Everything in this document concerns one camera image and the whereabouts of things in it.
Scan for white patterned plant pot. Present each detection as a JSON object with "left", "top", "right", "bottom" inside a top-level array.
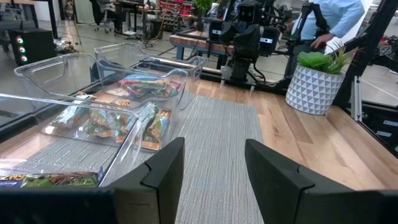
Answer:
[{"left": 285, "top": 63, "right": 346, "bottom": 116}]

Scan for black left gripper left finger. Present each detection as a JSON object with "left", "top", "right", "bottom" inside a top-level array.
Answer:
[{"left": 107, "top": 137, "right": 186, "bottom": 224}]

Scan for grey woven placemat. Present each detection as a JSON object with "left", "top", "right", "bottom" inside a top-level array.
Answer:
[{"left": 0, "top": 95, "right": 265, "bottom": 224}]

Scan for white metal bracket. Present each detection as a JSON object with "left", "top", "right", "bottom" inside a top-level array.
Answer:
[{"left": 351, "top": 76, "right": 363, "bottom": 122}]

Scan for purple-wrapped granola bar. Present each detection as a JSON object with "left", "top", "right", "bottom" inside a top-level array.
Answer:
[{"left": 0, "top": 170, "right": 105, "bottom": 189}]

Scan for wooden workbench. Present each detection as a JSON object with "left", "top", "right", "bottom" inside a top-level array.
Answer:
[{"left": 169, "top": 29, "right": 237, "bottom": 71}]

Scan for person's hand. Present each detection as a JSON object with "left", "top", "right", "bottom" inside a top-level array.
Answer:
[{"left": 310, "top": 33, "right": 335, "bottom": 50}]

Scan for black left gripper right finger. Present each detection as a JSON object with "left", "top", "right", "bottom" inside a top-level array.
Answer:
[{"left": 244, "top": 139, "right": 386, "bottom": 224}]

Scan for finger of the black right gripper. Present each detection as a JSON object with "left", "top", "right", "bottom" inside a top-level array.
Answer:
[
  {"left": 247, "top": 24, "right": 261, "bottom": 62},
  {"left": 233, "top": 24, "right": 248, "bottom": 62}
]

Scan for black desk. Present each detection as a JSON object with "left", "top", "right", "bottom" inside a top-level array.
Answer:
[{"left": 112, "top": 0, "right": 164, "bottom": 41}]

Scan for silver-backed granola bar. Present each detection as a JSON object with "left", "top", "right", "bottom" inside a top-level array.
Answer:
[
  {"left": 51, "top": 95, "right": 91, "bottom": 128},
  {"left": 136, "top": 102, "right": 159, "bottom": 125}
]

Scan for green succulent plant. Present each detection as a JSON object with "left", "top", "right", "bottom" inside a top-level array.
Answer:
[{"left": 297, "top": 43, "right": 358, "bottom": 75}]

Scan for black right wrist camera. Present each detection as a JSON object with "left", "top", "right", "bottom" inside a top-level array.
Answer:
[{"left": 238, "top": 1, "right": 264, "bottom": 24}]

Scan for green background plant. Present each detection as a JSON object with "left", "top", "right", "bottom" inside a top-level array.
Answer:
[{"left": 193, "top": 0, "right": 214, "bottom": 13}]

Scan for person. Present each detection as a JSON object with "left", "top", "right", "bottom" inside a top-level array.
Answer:
[{"left": 284, "top": 0, "right": 366, "bottom": 78}]

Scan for clear plastic bin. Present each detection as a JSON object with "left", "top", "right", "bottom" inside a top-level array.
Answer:
[
  {"left": 0, "top": 92, "right": 141, "bottom": 189},
  {"left": 14, "top": 52, "right": 190, "bottom": 153},
  {"left": 94, "top": 42, "right": 208, "bottom": 110}
]

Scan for black box round lights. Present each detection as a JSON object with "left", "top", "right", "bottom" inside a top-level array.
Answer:
[{"left": 8, "top": 27, "right": 58, "bottom": 67}]

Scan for black-legged table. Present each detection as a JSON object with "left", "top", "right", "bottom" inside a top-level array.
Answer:
[{"left": 0, "top": 0, "right": 59, "bottom": 40}]

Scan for red parts shelf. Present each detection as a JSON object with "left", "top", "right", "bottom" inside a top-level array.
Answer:
[{"left": 159, "top": 0, "right": 194, "bottom": 32}]

